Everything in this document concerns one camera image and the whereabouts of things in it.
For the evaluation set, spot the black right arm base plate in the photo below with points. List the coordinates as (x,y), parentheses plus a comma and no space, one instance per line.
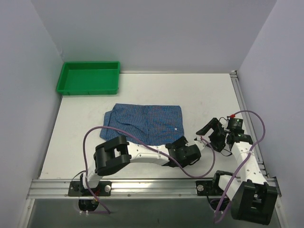
(208,187)

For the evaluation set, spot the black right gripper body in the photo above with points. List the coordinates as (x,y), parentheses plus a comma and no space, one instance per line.
(215,132)

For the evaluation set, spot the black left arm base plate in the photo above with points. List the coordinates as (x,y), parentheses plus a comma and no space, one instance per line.
(76,189)

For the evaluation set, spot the aluminium right side rail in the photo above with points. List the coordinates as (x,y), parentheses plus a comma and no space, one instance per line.
(249,115)

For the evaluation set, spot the blue checked long sleeve shirt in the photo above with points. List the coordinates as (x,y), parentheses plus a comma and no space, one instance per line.
(152,124)

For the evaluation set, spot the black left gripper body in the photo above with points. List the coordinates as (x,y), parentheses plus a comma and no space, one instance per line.
(178,144)

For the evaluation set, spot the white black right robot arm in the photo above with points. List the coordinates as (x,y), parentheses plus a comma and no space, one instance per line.
(246,192)

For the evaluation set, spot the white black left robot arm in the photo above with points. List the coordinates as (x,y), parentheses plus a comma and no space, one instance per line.
(113,155)

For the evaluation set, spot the green plastic tray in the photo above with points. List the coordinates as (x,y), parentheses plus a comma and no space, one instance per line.
(89,78)

